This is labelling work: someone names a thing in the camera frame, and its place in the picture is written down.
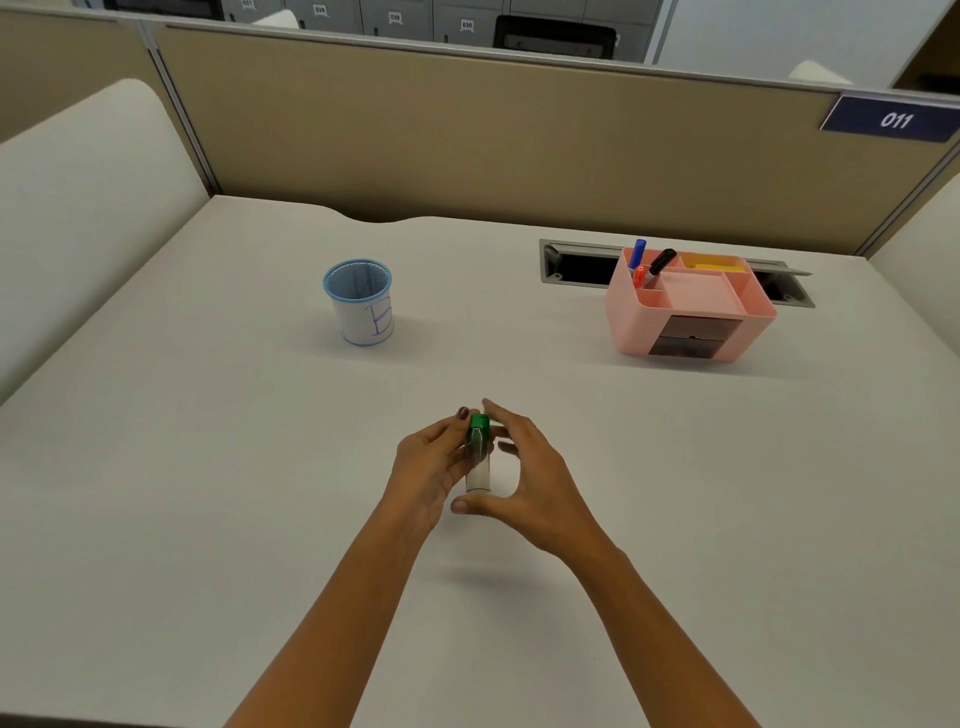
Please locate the person's left hand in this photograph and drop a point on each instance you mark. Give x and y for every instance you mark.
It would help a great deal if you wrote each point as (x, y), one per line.
(421, 471)

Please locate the person's right hand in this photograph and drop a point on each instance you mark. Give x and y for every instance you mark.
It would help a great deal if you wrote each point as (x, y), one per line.
(536, 487)

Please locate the person's left thumb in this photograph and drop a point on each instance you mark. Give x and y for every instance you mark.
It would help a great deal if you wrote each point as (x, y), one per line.
(450, 427)

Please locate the person's right thumb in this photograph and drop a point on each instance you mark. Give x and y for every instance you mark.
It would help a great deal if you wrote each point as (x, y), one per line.
(484, 505)

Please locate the green capped marker pen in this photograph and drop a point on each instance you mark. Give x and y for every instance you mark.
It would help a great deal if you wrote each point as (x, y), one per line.
(477, 457)

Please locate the person's right forearm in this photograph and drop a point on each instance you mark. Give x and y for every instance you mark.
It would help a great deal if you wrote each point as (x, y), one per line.
(660, 637)

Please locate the person's left forearm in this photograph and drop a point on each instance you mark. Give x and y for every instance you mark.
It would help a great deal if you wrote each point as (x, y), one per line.
(330, 622)

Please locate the blue mesh pen cup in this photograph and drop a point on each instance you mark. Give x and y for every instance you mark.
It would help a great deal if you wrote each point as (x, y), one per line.
(358, 301)

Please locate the red marker pen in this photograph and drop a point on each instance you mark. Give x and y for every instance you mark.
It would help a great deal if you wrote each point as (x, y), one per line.
(638, 277)

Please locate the blue marker pen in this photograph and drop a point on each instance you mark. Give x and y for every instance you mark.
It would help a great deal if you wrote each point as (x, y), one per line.
(637, 253)

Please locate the black marker pen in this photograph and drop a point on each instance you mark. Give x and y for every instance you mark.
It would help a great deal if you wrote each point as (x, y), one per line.
(658, 267)

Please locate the pink desk organizer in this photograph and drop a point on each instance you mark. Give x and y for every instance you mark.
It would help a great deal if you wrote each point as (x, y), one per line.
(686, 311)

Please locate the beige desk partition panel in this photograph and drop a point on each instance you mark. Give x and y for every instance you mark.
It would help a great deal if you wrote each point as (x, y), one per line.
(480, 142)

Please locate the yellow sticky note pad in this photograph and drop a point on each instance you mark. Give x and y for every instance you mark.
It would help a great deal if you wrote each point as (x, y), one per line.
(718, 264)

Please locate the black office chair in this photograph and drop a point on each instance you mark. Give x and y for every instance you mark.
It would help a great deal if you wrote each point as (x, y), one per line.
(553, 36)

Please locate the grey locker cabinets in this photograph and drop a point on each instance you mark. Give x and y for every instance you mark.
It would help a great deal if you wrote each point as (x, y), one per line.
(420, 19)

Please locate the blue desk number sign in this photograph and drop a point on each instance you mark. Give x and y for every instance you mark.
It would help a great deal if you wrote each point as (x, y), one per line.
(892, 118)

